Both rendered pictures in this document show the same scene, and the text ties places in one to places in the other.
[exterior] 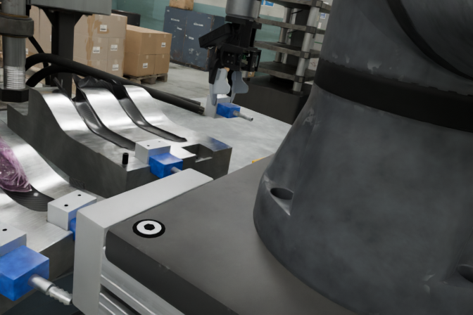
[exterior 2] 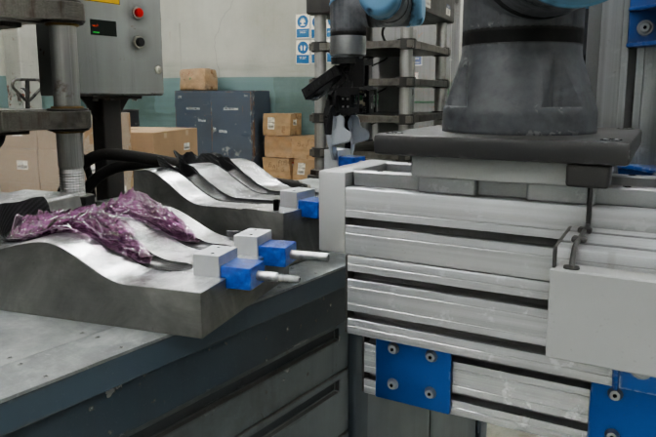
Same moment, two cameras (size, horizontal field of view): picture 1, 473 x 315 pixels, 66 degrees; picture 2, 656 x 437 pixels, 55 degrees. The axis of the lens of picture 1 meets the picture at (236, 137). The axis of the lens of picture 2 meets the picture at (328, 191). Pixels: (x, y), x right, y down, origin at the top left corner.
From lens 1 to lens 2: 0.46 m
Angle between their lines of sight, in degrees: 9
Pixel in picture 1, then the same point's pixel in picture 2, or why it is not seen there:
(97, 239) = (340, 183)
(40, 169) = (196, 227)
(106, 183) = not seen: hidden behind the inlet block
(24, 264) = (248, 263)
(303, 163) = (468, 81)
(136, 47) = not seen: hidden behind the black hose
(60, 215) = (249, 243)
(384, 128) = (502, 49)
